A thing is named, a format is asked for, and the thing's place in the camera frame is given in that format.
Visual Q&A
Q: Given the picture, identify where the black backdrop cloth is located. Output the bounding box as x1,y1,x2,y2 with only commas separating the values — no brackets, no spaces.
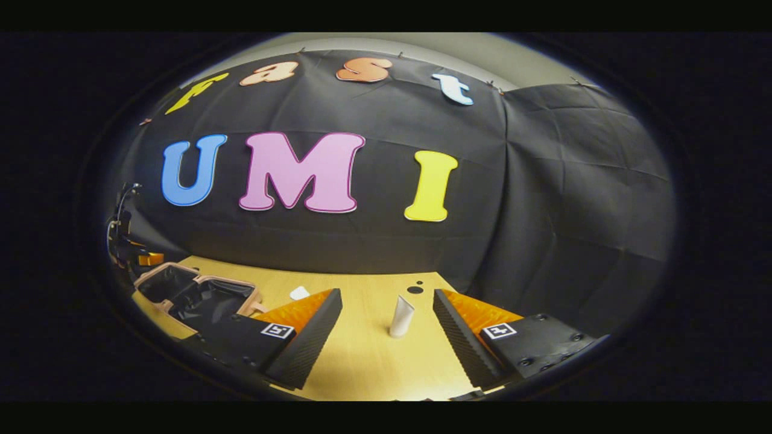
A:
100,49,676,338

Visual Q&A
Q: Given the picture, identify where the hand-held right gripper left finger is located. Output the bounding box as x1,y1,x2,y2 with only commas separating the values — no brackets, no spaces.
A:
184,288,343,391

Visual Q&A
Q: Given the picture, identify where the white skincare tube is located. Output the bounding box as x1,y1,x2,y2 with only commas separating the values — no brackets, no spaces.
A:
389,295,416,338

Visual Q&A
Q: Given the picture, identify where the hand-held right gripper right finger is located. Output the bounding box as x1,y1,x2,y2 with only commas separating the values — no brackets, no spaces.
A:
432,289,604,389

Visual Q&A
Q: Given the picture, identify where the pink suitcase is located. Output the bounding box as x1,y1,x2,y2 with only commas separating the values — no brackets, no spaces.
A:
133,262,266,332

